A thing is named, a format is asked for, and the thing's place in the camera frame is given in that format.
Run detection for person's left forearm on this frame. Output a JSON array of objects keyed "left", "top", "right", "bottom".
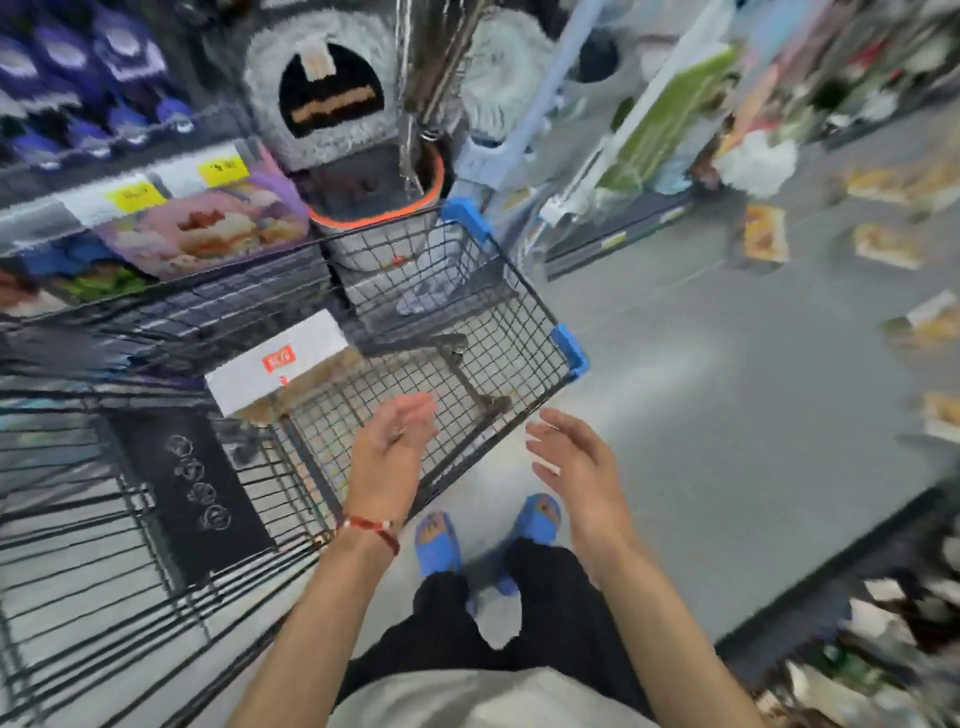
[{"left": 228, "top": 524, "right": 403, "bottom": 728}]

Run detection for row of dark blue packets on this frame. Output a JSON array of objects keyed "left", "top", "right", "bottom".
[{"left": 0, "top": 0, "right": 200, "bottom": 170}]

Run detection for shelf price label strip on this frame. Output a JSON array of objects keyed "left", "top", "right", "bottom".
[{"left": 0, "top": 146, "right": 260, "bottom": 249}]

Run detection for grey shirt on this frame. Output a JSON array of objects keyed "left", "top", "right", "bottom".
[{"left": 327, "top": 667, "right": 661, "bottom": 728}]

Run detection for orange rimmed bucket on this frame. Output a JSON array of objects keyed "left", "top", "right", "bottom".
[{"left": 303, "top": 138, "right": 449, "bottom": 309}]

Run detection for blue rubber slipper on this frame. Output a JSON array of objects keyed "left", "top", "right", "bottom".
[
  {"left": 494, "top": 492, "right": 562, "bottom": 598},
  {"left": 414, "top": 512, "right": 478, "bottom": 616}
]

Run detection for green white cardboard carton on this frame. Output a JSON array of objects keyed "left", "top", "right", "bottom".
[{"left": 596, "top": 0, "right": 740, "bottom": 193}]

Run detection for white round mop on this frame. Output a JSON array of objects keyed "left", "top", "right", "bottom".
[{"left": 712, "top": 131, "right": 800, "bottom": 200}]

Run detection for person's right hand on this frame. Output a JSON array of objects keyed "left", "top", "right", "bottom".
[{"left": 524, "top": 407, "right": 640, "bottom": 580}]

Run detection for person's right forearm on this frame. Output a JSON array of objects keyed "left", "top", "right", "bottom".
[{"left": 581, "top": 524, "right": 766, "bottom": 728}]

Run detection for white yellow snack box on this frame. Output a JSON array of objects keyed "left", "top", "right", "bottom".
[{"left": 204, "top": 308, "right": 369, "bottom": 427}]

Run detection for black trousers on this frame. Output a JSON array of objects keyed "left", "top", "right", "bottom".
[{"left": 333, "top": 538, "right": 654, "bottom": 721}]

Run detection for bundle of brown broom handles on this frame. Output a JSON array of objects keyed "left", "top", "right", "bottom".
[{"left": 408, "top": 0, "right": 489, "bottom": 129}]

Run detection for group of yellow boxes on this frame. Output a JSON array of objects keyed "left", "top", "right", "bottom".
[{"left": 738, "top": 161, "right": 960, "bottom": 444}]

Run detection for person's left hand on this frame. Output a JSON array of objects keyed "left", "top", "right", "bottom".
[{"left": 343, "top": 391, "right": 440, "bottom": 532}]

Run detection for red string bracelet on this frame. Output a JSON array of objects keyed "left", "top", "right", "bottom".
[{"left": 333, "top": 515, "right": 403, "bottom": 558}]

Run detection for purple pink printed package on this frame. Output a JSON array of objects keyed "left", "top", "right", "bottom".
[{"left": 93, "top": 146, "right": 313, "bottom": 283}]

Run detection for black wire shopping cart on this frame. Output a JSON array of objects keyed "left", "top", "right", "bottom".
[{"left": 0, "top": 196, "right": 592, "bottom": 728}]

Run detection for grey fluffy mop head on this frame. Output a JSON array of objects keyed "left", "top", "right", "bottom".
[{"left": 461, "top": 7, "right": 560, "bottom": 148}]

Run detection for green blue printed package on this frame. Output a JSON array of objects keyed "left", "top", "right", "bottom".
[{"left": 22, "top": 239, "right": 155, "bottom": 305}]

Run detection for light blue flat mop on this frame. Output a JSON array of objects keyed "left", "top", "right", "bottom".
[{"left": 393, "top": 0, "right": 609, "bottom": 316}]

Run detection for grey fluffy round mat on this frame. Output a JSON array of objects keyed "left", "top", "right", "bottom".
[{"left": 241, "top": 8, "right": 403, "bottom": 172}]

